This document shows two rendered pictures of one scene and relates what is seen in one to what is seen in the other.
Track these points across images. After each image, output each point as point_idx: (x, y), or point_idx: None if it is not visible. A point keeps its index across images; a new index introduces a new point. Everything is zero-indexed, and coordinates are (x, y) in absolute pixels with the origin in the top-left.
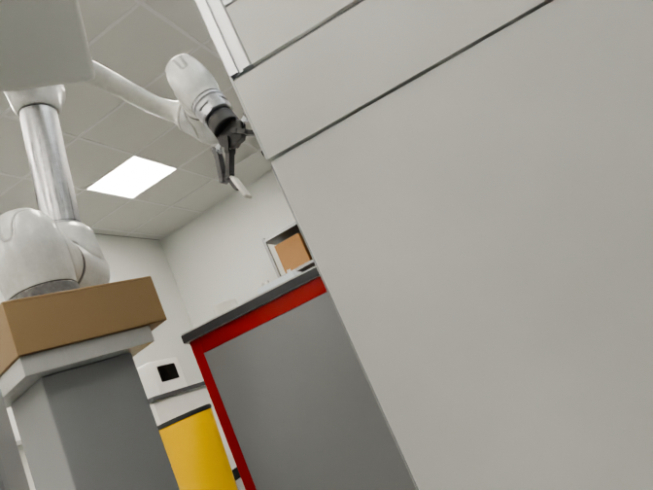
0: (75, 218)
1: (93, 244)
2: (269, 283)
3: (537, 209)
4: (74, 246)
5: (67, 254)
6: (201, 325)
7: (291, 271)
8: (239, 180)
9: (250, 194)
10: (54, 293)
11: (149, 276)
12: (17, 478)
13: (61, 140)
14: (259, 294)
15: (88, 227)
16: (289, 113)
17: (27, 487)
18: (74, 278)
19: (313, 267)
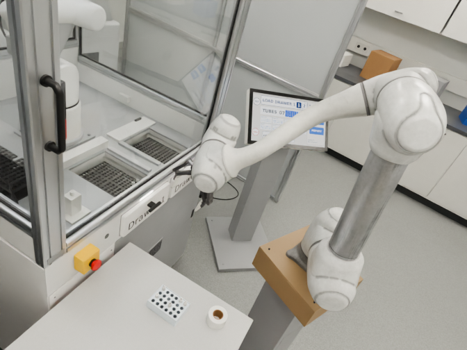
0: (330, 238)
1: (313, 255)
2: (180, 296)
3: None
4: (311, 238)
5: (306, 233)
6: (237, 310)
7: (163, 285)
8: (199, 202)
9: (194, 209)
10: (295, 230)
11: (260, 246)
12: (247, 187)
13: (357, 180)
14: (194, 282)
15: (318, 245)
16: None
17: (248, 192)
18: (301, 243)
19: (159, 260)
